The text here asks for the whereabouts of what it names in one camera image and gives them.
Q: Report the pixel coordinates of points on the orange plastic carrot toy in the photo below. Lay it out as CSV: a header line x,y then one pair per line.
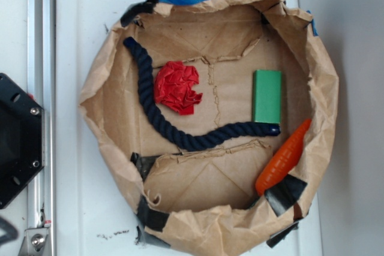
x,y
284,160

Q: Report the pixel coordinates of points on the crumpled red paper ball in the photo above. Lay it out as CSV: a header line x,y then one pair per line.
x,y
174,87

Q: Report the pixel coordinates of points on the white plastic tray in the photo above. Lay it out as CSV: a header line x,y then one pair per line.
x,y
92,217

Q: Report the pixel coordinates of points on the aluminium extrusion rail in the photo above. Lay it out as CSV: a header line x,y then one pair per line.
x,y
41,52

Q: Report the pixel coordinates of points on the metal corner bracket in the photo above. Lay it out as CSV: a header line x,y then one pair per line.
x,y
34,242

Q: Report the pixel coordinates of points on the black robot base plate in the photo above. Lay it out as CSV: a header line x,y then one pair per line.
x,y
21,140

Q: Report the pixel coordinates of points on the green rectangular block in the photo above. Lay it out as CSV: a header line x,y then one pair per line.
x,y
267,96

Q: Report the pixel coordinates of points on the brown paper bag container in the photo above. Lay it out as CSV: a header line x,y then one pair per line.
x,y
205,203

